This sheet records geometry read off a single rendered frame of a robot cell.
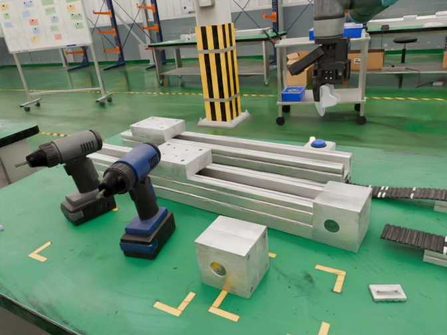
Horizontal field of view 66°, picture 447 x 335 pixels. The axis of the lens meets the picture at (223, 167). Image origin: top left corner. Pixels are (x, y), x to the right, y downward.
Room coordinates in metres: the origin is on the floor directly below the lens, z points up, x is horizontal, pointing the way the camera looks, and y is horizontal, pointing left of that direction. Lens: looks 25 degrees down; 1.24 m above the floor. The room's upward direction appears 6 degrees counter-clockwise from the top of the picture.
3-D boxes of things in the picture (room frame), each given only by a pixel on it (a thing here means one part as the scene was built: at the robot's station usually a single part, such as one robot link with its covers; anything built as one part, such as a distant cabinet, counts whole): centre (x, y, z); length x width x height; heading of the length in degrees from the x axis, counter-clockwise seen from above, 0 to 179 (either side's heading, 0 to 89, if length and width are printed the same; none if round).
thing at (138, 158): (0.61, 0.19, 0.89); 0.20 x 0.08 x 0.22; 160
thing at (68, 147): (0.78, 0.39, 0.89); 0.20 x 0.08 x 0.22; 132
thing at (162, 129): (1.16, 0.21, 0.87); 0.16 x 0.11 x 0.07; 53
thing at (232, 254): (0.52, -0.01, 0.83); 0.11 x 0.10 x 0.10; 147
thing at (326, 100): (0.92, -0.30, 0.98); 0.06 x 0.03 x 0.09; 54
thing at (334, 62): (0.93, -0.32, 1.08); 0.09 x 0.08 x 0.12; 54
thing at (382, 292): (0.42, -0.25, 0.78); 0.05 x 0.03 x 0.01; 82
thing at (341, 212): (0.60, -0.24, 0.83); 0.12 x 0.09 x 0.10; 143
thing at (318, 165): (1.01, 0.01, 0.82); 0.80 x 0.10 x 0.09; 53
